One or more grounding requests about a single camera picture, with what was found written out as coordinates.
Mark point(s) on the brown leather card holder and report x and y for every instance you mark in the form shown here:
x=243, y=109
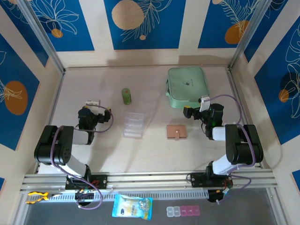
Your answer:
x=173, y=131

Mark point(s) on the clear acrylic card stand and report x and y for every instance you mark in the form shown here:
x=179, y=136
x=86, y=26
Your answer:
x=134, y=125

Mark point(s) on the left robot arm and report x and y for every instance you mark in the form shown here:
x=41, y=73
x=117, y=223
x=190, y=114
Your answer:
x=54, y=145

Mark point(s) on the green cylindrical bottle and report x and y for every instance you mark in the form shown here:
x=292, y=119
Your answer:
x=126, y=97

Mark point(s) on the mint green zip pouch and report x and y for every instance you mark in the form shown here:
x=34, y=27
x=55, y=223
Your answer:
x=187, y=79

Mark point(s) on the yellow black pliers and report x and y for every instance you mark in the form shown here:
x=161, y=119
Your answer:
x=35, y=196

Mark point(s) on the blue snack packet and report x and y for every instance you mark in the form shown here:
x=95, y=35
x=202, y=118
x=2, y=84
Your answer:
x=131, y=207

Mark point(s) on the white and pink pill organizer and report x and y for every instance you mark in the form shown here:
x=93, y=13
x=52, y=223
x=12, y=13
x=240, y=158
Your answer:
x=184, y=211

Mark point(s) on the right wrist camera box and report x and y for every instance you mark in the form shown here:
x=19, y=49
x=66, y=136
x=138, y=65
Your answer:
x=204, y=104

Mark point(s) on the aluminium side rail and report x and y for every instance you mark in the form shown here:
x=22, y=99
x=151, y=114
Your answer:
x=234, y=89
x=56, y=98

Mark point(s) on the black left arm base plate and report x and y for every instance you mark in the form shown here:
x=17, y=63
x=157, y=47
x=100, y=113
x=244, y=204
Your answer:
x=100, y=181

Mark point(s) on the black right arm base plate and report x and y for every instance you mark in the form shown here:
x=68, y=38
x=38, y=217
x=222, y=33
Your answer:
x=197, y=179

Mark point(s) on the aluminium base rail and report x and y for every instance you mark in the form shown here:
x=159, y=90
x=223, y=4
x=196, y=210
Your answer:
x=150, y=179

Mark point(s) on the aluminium frame post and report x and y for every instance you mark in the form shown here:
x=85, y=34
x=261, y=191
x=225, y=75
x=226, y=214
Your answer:
x=42, y=35
x=248, y=32

